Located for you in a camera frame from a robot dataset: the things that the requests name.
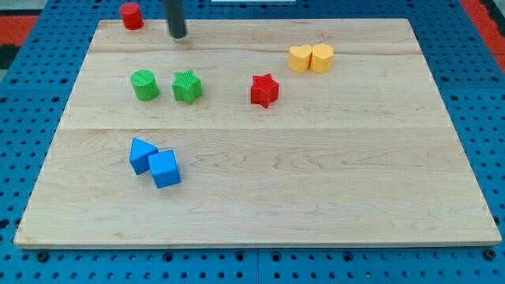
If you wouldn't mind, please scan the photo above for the red cylinder block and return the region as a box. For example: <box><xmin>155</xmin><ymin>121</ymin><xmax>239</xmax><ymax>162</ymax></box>
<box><xmin>119</xmin><ymin>2</ymin><xmax>144</xmax><ymax>30</ymax></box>

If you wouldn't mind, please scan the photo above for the green cylinder block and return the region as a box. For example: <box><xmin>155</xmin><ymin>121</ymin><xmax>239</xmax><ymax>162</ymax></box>
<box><xmin>130</xmin><ymin>69</ymin><xmax>159</xmax><ymax>101</ymax></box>

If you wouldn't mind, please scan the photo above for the light wooden board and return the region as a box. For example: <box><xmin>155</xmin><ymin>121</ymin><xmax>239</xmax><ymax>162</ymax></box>
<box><xmin>13</xmin><ymin>18</ymin><xmax>501</xmax><ymax>249</ymax></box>

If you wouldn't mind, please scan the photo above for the green star block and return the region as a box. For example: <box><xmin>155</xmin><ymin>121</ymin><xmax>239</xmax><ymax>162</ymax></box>
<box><xmin>172</xmin><ymin>69</ymin><xmax>203</xmax><ymax>104</ymax></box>

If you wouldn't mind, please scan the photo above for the blue triangle block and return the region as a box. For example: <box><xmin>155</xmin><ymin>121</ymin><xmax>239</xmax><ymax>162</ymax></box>
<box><xmin>129</xmin><ymin>137</ymin><xmax>159</xmax><ymax>175</ymax></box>

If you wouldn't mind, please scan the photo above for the blue cube block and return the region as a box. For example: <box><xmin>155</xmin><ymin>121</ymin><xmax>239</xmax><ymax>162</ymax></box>
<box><xmin>148</xmin><ymin>150</ymin><xmax>181</xmax><ymax>189</ymax></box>

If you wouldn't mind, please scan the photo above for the yellow pentagon block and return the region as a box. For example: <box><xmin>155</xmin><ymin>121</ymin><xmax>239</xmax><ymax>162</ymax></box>
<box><xmin>309</xmin><ymin>43</ymin><xmax>334</xmax><ymax>73</ymax></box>

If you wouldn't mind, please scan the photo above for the red star block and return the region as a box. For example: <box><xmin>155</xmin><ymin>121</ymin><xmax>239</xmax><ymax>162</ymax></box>
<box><xmin>250</xmin><ymin>73</ymin><xmax>279</xmax><ymax>108</ymax></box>

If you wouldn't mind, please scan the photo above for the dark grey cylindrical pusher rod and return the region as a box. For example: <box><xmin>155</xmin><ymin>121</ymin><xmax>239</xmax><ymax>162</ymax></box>
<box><xmin>163</xmin><ymin>0</ymin><xmax>187</xmax><ymax>39</ymax></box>

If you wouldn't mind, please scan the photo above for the yellow heart block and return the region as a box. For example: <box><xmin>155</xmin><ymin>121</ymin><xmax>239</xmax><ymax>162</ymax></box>
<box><xmin>288</xmin><ymin>45</ymin><xmax>312</xmax><ymax>73</ymax></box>

